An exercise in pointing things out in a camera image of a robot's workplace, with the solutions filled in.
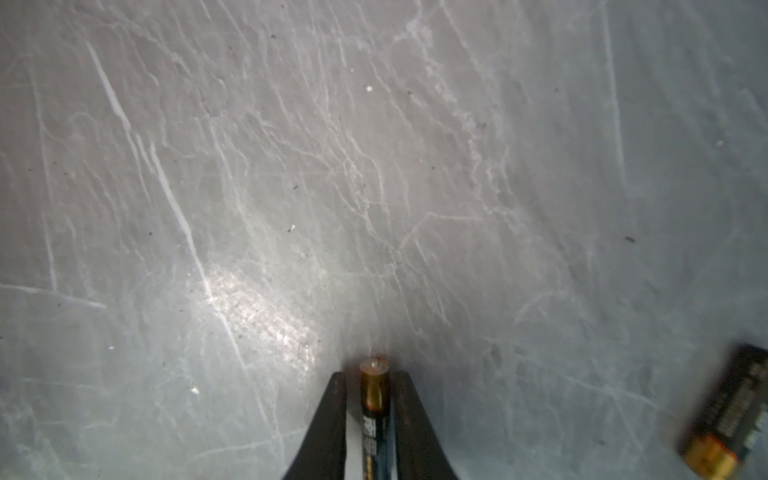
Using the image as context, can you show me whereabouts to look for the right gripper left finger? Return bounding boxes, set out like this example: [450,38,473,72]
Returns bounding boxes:
[284,372,347,480]

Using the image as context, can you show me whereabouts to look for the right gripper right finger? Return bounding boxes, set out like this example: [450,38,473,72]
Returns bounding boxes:
[391,371,458,480]

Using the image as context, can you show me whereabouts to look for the battery black orange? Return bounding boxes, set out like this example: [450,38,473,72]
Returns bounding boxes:
[359,357,391,480]
[679,343,767,479]

